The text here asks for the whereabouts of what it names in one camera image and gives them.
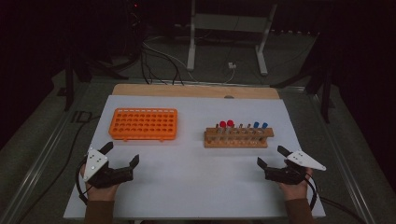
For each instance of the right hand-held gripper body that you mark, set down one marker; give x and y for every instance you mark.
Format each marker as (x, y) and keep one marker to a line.
(286, 174)

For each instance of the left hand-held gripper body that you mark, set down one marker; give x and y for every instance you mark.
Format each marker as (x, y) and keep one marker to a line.
(95, 163)

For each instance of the blue capped test tube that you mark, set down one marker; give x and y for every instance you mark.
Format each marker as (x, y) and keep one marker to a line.
(256, 124)
(264, 125)

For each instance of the wooden test tube rack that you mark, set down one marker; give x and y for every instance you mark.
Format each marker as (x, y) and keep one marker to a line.
(236, 141)

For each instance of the orange plastic test tube rack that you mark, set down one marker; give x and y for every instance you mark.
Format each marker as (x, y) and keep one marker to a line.
(143, 124)

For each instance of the person's right hand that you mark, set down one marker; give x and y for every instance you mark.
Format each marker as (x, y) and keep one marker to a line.
(294, 191)

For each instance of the person's left hand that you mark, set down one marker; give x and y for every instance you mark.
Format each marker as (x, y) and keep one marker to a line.
(101, 193)

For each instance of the red capped test tube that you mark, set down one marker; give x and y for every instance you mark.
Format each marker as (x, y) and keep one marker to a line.
(230, 123)
(222, 124)

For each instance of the white table mat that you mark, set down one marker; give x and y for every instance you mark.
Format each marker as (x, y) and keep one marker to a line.
(186, 180)

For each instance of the black metal stand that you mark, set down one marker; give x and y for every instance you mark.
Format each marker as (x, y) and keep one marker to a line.
(325, 93)

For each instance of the black tripod stand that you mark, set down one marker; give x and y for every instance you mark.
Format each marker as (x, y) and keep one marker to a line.
(69, 81)

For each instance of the white plug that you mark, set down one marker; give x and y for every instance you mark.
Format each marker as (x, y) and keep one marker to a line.
(231, 65)

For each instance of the dark equipment rack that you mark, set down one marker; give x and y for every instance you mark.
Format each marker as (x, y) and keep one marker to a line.
(135, 28)

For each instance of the aluminium floor rail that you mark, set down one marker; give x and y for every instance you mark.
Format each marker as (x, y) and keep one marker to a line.
(345, 174)
(34, 169)

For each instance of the white metal stand frame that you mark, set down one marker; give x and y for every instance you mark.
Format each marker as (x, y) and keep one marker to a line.
(229, 22)

